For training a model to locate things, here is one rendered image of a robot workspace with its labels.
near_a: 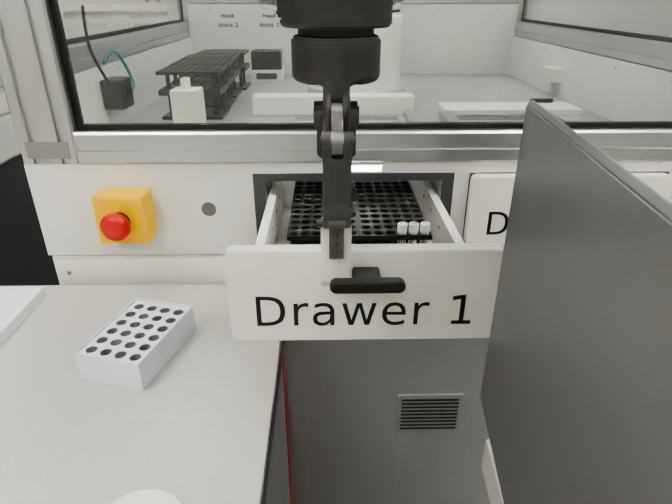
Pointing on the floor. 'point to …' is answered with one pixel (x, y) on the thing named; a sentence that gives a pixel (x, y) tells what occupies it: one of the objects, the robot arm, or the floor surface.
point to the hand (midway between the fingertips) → (336, 252)
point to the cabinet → (353, 400)
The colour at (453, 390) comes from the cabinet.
